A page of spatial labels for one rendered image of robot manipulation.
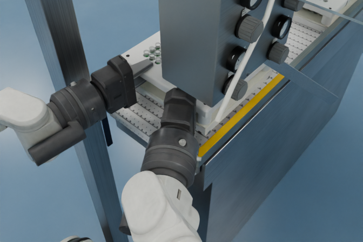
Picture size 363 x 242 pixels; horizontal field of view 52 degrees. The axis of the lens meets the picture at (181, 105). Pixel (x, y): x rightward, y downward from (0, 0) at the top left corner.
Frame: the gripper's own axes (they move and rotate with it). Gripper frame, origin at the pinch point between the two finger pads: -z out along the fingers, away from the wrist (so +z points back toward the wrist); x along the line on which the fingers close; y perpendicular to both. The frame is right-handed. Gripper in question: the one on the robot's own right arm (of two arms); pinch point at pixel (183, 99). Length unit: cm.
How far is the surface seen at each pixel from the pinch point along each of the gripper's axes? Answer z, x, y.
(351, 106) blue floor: -110, 106, 78
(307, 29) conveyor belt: -44, 12, 29
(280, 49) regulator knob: -1.0, -13.1, 15.9
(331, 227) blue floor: -32, 105, 59
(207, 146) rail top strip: 5.3, 6.9, 5.3
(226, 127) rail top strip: 0.0, 7.1, 8.6
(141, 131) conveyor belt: -0.1, 11.8, -9.6
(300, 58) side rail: -25.6, 8.0, 24.9
